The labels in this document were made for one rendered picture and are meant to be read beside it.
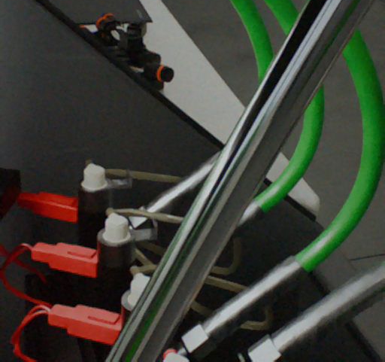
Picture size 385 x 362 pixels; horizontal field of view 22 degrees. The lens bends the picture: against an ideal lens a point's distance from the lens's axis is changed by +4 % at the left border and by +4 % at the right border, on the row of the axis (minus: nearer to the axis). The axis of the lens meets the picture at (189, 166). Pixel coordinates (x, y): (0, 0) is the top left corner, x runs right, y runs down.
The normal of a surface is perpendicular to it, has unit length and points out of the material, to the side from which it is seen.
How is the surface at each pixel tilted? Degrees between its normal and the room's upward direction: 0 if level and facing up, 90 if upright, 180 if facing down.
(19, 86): 90
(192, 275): 91
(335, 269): 0
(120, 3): 0
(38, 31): 90
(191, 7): 0
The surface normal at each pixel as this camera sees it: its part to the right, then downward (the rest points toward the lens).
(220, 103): 0.04, -0.88
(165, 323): 0.22, 0.49
